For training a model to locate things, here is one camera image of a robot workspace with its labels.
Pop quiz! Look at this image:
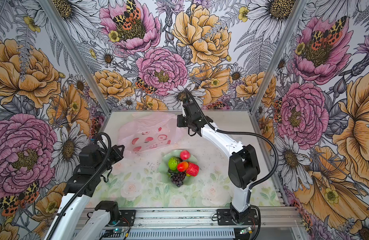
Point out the red orange mango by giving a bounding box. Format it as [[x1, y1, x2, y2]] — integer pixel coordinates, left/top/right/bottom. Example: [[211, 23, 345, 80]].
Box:
[[177, 161, 189, 172]]

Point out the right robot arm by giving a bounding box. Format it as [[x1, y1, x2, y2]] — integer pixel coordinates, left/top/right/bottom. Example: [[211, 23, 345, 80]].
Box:
[[177, 100, 260, 224]]

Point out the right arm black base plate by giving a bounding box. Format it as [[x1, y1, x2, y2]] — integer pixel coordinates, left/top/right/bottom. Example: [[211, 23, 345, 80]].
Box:
[[216, 208, 259, 226]]

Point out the green circuit board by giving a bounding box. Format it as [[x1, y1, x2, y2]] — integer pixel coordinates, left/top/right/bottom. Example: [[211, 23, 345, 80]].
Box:
[[239, 227, 252, 235]]

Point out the red bell pepper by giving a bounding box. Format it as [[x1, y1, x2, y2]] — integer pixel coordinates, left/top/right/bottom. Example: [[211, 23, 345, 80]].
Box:
[[186, 163, 199, 177]]

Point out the white vented cable duct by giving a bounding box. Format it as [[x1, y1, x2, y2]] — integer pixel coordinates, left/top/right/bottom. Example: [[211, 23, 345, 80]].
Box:
[[103, 228, 235, 240]]

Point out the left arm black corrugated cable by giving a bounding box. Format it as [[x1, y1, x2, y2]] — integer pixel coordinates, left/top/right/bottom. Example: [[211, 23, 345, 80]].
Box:
[[44, 132, 112, 240]]

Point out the pink plastic bag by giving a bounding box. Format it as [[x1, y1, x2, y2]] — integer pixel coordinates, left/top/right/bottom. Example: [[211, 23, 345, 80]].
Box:
[[117, 112, 186, 159]]

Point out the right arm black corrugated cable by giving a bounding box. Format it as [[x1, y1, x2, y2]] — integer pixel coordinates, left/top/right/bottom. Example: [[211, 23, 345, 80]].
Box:
[[184, 88, 279, 190]]

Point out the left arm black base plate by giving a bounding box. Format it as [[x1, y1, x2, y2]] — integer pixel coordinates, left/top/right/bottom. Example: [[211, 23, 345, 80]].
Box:
[[115, 210, 136, 227]]

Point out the red pink apple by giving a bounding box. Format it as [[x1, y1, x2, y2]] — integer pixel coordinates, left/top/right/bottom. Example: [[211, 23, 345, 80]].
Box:
[[180, 150, 191, 161]]

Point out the green wavy fruit plate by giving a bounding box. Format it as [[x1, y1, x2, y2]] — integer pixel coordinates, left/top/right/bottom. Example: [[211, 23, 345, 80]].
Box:
[[158, 150, 200, 188]]

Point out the dark purple grape bunch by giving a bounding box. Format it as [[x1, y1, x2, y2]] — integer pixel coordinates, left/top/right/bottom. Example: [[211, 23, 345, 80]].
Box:
[[169, 172, 186, 187]]

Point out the green bumpy custard apple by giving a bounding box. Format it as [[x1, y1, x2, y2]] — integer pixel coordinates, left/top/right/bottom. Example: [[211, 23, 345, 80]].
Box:
[[168, 157, 181, 171]]

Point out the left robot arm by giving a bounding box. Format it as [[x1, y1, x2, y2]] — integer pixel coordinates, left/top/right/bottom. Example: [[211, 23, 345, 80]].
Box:
[[45, 144, 124, 240]]

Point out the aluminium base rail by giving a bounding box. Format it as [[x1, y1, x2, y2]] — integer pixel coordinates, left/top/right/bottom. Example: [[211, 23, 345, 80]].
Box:
[[120, 206, 302, 230]]

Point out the aluminium corner post left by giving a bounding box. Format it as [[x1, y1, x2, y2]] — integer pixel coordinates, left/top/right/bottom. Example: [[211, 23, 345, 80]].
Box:
[[39, 1, 111, 117]]

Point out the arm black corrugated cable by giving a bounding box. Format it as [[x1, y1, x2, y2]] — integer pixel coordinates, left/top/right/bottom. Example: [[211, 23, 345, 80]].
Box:
[[44, 132, 112, 240], [184, 88, 279, 190]]

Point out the aluminium corner post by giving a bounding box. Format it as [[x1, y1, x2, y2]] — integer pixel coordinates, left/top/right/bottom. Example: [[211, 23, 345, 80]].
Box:
[[250, 0, 307, 115], [39, 1, 111, 117]]

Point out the aluminium corner post right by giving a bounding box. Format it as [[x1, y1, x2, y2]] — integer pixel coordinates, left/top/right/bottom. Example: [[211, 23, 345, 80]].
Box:
[[250, 0, 307, 115]]

